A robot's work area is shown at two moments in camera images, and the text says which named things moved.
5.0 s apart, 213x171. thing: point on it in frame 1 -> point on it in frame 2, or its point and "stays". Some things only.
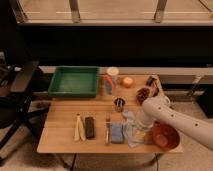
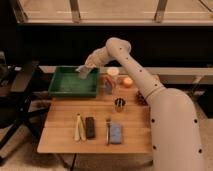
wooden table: [102, 123] stays
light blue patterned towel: [135, 133] -> [83, 71]
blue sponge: [117, 133] stays
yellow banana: [79, 130] stays
